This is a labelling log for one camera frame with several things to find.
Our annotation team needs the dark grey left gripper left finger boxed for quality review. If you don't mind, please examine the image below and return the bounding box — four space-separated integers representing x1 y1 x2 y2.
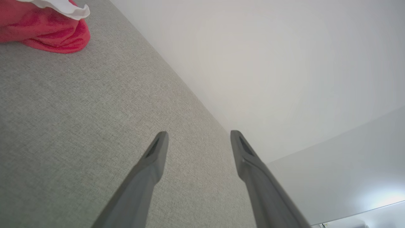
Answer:
91 131 169 228

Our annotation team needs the red Bulls basketball jersey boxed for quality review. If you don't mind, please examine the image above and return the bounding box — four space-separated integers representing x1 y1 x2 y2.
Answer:
0 0 91 54

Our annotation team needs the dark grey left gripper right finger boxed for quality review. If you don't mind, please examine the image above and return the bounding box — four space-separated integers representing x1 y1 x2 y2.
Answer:
230 130 312 228

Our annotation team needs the grey fabric sofa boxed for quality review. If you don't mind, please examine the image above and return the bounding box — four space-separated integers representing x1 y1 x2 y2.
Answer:
0 0 257 228

